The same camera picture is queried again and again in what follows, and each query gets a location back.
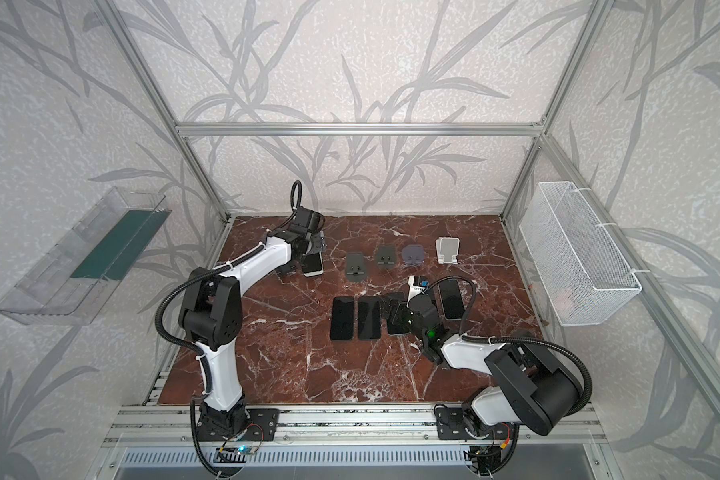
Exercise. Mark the white wire mesh basket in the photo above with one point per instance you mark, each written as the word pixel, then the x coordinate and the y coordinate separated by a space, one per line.
pixel 584 274

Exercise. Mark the white folding phone stand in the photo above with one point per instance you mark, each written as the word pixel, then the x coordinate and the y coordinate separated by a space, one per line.
pixel 447 250

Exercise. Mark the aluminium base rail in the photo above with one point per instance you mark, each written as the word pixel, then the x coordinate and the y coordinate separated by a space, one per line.
pixel 333 424

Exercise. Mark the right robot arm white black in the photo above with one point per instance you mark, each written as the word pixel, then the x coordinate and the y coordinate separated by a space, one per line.
pixel 536 383

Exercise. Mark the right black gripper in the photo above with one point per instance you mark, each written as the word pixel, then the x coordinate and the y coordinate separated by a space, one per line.
pixel 408 307

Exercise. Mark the grey round-base stand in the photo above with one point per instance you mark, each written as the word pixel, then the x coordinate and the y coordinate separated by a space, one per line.
pixel 356 270

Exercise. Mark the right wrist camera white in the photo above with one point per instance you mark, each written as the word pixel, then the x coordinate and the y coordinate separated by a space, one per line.
pixel 417 285

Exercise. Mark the aluminium frame crossbar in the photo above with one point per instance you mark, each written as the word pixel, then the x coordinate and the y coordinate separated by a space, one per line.
pixel 199 129

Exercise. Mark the black phone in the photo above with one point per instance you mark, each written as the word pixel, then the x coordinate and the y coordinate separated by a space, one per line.
pixel 369 318
pixel 342 318

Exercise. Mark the grey stand rear middle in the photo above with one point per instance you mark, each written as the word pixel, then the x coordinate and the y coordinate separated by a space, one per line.
pixel 386 256

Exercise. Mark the white-edged phone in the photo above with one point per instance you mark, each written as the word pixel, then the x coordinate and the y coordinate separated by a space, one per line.
pixel 451 299

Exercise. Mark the clear plastic wall bin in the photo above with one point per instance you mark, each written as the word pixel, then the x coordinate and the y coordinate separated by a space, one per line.
pixel 72 282

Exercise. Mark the purple-edged phone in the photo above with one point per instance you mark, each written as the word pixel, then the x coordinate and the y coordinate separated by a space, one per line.
pixel 312 265

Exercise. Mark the lavender round-base stand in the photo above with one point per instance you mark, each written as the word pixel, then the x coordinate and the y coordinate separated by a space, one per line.
pixel 413 255

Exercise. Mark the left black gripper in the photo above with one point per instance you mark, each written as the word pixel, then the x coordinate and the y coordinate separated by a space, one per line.
pixel 311 250

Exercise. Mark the silver-edged phone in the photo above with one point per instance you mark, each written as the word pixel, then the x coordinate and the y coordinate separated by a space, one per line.
pixel 392 306

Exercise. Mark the green circuit board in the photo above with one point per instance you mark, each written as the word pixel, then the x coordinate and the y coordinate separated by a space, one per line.
pixel 237 451

